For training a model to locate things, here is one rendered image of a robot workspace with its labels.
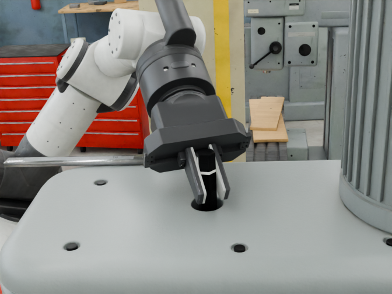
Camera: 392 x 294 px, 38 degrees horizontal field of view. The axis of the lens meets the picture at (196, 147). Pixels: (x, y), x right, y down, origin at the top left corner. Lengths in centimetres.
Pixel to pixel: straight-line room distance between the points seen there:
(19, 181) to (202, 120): 54
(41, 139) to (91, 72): 18
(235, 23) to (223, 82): 25
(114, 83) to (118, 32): 24
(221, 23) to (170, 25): 162
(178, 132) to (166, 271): 16
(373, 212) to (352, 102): 11
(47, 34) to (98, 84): 926
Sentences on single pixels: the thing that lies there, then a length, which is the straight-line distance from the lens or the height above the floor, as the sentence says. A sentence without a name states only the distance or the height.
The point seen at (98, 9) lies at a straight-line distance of 902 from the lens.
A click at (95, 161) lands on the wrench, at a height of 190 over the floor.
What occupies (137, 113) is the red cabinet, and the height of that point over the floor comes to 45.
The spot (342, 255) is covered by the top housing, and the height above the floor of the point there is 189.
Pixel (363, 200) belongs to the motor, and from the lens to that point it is 60.
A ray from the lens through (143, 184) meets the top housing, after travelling 70.
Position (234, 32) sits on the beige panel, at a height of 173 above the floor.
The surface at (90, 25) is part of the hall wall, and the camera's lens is 999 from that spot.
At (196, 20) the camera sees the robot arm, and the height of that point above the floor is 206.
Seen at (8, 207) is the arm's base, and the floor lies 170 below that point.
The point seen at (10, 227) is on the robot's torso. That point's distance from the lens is 113.
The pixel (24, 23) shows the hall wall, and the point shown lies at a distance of 1031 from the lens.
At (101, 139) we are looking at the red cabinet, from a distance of 561.
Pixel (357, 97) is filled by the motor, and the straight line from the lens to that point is 59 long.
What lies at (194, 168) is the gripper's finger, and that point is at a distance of 62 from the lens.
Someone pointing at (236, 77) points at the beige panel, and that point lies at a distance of 238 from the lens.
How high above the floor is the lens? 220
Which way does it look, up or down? 23 degrees down
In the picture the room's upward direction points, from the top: 3 degrees counter-clockwise
